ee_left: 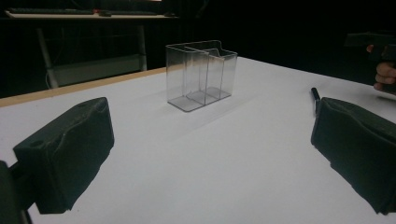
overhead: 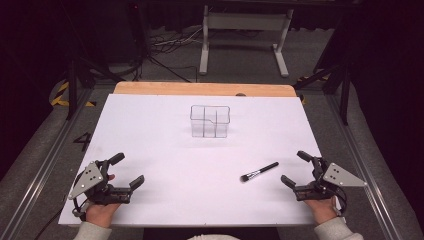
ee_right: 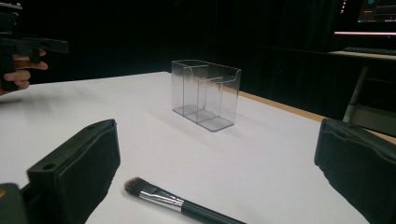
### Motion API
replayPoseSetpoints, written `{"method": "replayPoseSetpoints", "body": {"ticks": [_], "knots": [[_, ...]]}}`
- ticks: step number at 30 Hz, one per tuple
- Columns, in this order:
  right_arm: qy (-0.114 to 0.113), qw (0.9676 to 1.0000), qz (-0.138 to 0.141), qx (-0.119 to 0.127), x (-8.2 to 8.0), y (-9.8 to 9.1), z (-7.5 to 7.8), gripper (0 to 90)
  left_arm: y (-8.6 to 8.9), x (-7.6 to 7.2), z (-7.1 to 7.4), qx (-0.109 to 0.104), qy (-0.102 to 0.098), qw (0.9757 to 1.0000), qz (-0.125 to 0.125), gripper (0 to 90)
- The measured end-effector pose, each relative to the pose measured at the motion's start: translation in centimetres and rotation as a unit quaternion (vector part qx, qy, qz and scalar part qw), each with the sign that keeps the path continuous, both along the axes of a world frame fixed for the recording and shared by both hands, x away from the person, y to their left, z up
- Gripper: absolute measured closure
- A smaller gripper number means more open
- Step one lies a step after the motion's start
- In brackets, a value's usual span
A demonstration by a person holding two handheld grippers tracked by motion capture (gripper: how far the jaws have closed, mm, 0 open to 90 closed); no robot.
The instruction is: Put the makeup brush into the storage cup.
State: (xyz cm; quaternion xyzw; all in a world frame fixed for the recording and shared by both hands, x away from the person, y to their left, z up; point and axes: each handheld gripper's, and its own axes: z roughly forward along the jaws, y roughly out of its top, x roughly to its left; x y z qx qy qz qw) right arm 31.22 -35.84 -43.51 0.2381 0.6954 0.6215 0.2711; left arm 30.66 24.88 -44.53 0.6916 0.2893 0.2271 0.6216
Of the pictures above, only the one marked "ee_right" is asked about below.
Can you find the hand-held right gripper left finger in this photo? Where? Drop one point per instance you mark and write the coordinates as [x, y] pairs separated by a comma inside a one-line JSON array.
[[77, 174]]

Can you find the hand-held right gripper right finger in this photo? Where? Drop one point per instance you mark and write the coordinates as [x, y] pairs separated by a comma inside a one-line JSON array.
[[361, 168]]

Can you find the black makeup brush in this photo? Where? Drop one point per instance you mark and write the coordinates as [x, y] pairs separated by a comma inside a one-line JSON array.
[[177, 200]]

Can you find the clear plastic organizer box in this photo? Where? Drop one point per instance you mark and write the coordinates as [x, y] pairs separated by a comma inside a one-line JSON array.
[[205, 95]]

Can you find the side desk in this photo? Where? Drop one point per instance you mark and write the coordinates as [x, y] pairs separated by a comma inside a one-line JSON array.
[[367, 93]]

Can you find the black keyboard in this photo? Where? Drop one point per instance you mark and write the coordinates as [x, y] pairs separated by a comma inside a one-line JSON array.
[[370, 50]]

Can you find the computer monitor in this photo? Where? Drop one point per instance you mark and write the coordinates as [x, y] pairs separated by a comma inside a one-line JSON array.
[[373, 12]]

